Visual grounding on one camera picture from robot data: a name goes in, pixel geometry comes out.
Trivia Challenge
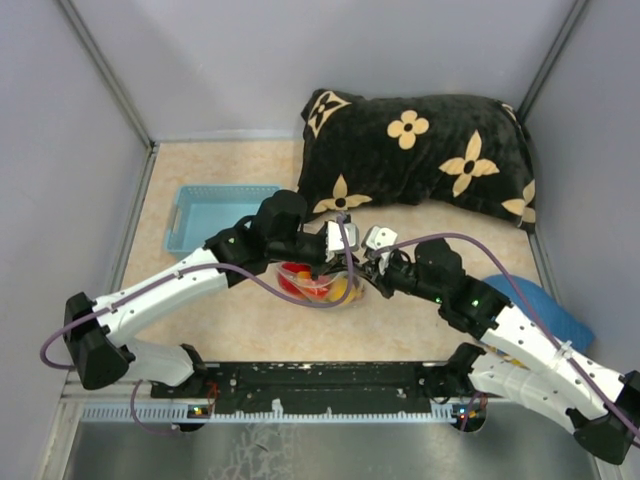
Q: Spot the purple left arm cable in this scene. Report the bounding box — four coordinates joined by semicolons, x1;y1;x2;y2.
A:
39;212;356;437

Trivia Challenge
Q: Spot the clear dotted zip top bag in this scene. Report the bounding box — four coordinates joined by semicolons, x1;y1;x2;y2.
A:
275;254;348;305

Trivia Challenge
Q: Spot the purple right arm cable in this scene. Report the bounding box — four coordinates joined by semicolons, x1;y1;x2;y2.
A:
372;233;640;447

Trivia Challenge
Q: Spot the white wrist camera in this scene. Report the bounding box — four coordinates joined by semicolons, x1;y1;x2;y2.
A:
325;214;360;260
362;225;398;261

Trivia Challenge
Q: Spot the black pillow with cream flowers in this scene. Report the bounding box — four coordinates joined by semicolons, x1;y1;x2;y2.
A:
297;89;536;232

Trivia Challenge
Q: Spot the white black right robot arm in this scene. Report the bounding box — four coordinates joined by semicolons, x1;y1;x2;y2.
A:
363;228;639;465

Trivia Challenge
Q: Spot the red yellow toy pepper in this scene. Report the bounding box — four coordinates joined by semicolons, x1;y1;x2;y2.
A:
276;262;331;302

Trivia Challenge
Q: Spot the light blue plastic basket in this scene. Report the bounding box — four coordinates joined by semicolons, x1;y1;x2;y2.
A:
164;184;280;260

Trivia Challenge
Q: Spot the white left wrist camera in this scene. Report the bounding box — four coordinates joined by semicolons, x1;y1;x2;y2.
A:
325;214;360;260

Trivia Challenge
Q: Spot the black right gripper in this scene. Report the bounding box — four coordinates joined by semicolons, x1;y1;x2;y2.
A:
355;250;445;304

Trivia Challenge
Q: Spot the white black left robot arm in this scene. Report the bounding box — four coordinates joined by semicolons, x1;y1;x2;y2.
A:
64;190;359;397

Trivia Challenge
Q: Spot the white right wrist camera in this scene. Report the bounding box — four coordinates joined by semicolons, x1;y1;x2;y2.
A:
362;225;398;261

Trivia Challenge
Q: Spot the white slotted cable duct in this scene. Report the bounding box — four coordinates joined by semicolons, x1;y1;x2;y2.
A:
79;402;489;422

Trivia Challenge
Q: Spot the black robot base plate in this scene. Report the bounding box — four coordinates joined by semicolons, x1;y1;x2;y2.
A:
151;362;475;415

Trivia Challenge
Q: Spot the blue cloth bag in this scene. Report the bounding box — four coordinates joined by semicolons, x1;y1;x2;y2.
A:
484;274;595;355

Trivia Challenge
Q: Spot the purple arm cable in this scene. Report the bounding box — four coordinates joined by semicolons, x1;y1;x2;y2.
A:
39;212;356;437
372;233;640;447

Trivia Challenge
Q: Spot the yellow orange toy fruit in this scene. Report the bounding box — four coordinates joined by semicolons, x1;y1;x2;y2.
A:
326;277;359;304

